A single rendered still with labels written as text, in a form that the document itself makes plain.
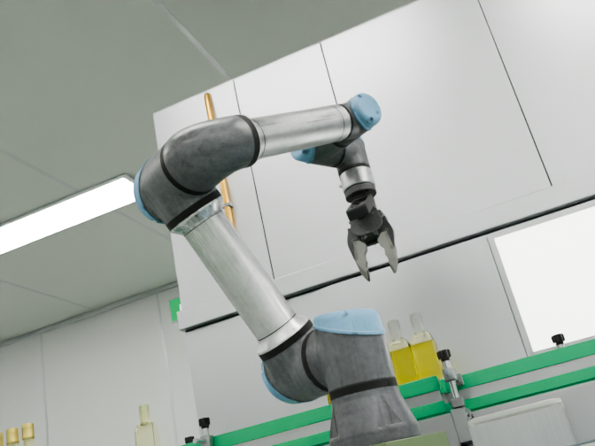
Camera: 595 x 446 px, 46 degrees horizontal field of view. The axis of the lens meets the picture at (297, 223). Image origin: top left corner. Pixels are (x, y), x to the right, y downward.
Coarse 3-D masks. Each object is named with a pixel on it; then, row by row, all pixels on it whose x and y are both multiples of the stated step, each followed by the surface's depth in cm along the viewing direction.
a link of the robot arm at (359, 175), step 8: (352, 168) 155; (360, 168) 155; (368, 168) 157; (344, 176) 156; (352, 176) 155; (360, 176) 154; (368, 176) 155; (344, 184) 156; (352, 184) 154; (344, 192) 157
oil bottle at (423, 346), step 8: (416, 336) 168; (424, 336) 167; (432, 336) 169; (416, 344) 167; (424, 344) 167; (432, 344) 166; (416, 352) 167; (424, 352) 166; (432, 352) 165; (416, 360) 166; (424, 360) 165; (432, 360) 165; (440, 360) 168; (416, 368) 166; (424, 368) 165; (432, 368) 164; (440, 368) 164; (424, 376) 164; (440, 376) 163
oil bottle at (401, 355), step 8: (392, 344) 170; (400, 344) 169; (408, 344) 169; (392, 352) 169; (400, 352) 168; (408, 352) 168; (392, 360) 168; (400, 360) 168; (408, 360) 167; (400, 368) 167; (408, 368) 166; (400, 376) 167; (408, 376) 166; (416, 376) 165; (400, 384) 166
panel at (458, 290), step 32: (448, 256) 186; (480, 256) 183; (352, 288) 193; (384, 288) 190; (416, 288) 187; (448, 288) 183; (480, 288) 180; (384, 320) 187; (448, 320) 181; (480, 320) 178; (512, 320) 175; (480, 352) 176; (512, 352) 173
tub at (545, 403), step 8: (544, 400) 125; (552, 400) 125; (560, 400) 126; (520, 408) 126; (528, 408) 125; (536, 408) 126; (544, 408) 125; (488, 416) 127; (496, 416) 127; (504, 416) 127; (512, 416) 127; (472, 424) 129; (480, 424) 128
